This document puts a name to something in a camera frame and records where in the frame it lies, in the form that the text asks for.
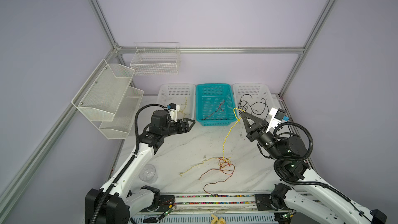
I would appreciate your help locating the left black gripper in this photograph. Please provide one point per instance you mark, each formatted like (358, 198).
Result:
(186, 128)

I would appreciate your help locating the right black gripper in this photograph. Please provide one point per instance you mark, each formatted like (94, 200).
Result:
(254, 135)

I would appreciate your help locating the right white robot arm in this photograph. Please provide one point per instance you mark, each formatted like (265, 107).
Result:
(301, 189)

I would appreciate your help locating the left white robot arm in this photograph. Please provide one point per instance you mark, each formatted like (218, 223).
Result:
(124, 178)

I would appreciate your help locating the right white plastic basket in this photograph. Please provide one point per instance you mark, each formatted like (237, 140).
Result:
(255, 99)

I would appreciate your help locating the white plastic basket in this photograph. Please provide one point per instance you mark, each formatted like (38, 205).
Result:
(255, 99)
(181, 94)

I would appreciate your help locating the left white plastic basket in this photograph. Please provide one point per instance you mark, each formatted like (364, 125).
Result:
(181, 94)

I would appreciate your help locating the teal plastic basket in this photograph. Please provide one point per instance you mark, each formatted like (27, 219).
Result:
(215, 105)

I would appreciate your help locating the clear plastic cup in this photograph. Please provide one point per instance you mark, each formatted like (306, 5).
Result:
(148, 174)

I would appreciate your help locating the white two-tier mesh shelf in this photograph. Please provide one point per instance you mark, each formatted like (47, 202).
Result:
(109, 101)

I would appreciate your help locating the yellow object at front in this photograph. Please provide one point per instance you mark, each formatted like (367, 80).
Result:
(217, 220)

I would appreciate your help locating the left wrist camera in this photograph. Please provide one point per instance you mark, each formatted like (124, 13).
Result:
(173, 110)

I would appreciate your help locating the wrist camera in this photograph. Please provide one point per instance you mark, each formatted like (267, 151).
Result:
(272, 123)
(173, 110)

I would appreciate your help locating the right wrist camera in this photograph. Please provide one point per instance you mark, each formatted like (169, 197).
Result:
(272, 123)

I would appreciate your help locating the white wire wall basket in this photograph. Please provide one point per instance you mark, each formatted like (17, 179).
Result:
(156, 58)

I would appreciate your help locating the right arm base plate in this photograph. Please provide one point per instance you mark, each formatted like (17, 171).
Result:
(267, 202)

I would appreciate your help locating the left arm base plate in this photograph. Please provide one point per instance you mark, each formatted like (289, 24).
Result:
(163, 203)

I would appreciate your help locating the aluminium front rail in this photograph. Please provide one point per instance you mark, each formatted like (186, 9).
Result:
(214, 203)

